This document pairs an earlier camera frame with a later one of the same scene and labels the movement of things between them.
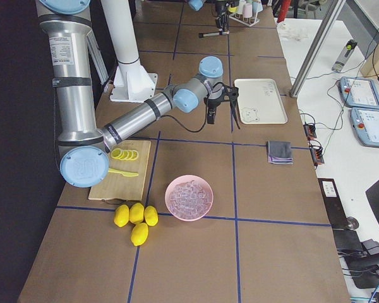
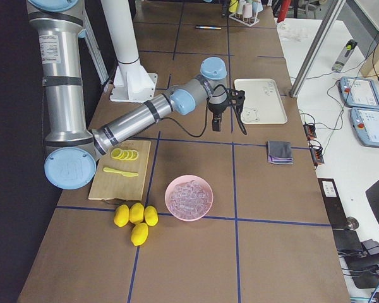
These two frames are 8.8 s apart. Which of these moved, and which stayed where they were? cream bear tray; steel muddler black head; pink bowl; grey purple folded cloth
Moved: steel muddler black head
Stayed: pink bowl; grey purple folded cloth; cream bear tray
